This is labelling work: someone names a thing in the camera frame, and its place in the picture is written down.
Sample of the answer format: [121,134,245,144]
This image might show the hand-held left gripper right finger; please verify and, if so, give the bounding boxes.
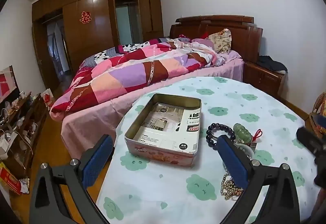
[216,134,301,224]

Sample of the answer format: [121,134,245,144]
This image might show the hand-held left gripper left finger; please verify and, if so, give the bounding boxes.
[29,134,114,224]

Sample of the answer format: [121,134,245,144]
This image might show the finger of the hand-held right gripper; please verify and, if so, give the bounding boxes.
[296,126,326,156]
[312,114,326,136]

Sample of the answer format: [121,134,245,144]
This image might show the metallic bead necklace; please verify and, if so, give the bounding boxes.
[220,172,244,201]

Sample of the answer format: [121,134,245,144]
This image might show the green jade bangle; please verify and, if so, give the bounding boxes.
[233,123,252,143]

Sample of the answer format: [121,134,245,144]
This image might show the pink rectangular tin box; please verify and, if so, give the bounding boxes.
[124,93,202,169]

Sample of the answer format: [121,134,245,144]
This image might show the wooden chair with cushion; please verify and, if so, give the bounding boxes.
[306,92,326,135]

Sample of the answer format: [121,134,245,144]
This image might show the bed with pink sheet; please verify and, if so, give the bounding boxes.
[61,49,244,161]

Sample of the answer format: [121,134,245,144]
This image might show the cloud print tablecloth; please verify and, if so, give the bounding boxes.
[96,76,322,224]

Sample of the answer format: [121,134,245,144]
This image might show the printed paper sheet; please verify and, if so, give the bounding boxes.
[138,102,200,154]

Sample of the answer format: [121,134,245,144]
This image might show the wooden nightstand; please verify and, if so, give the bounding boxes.
[243,61,286,99]

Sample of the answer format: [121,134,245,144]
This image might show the dark clothes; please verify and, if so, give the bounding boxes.
[257,55,288,73]

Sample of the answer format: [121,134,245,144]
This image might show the wooden media cabinet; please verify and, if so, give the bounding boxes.
[0,92,49,179]

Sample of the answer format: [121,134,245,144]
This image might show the white and red shopping bag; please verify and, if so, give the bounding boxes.
[41,88,54,109]

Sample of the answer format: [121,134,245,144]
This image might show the patchwork quilt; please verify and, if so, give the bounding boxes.
[49,38,226,121]

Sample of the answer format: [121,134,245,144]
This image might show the red cardboard box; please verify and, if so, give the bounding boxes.
[0,161,22,195]

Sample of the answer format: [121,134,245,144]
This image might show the wooden headboard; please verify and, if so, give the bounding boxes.
[169,15,263,62]

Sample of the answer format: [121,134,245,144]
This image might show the television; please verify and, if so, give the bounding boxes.
[0,66,20,104]

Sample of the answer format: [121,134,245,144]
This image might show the floral pillow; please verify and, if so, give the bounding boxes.
[208,29,232,54]

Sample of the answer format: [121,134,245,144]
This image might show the wooden wardrobe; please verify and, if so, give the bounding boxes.
[32,0,164,87]

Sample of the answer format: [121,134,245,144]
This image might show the red paper decoration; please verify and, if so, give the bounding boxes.
[79,11,92,23]

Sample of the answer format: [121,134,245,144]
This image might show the dark bead bracelet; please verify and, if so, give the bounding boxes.
[206,123,236,148]

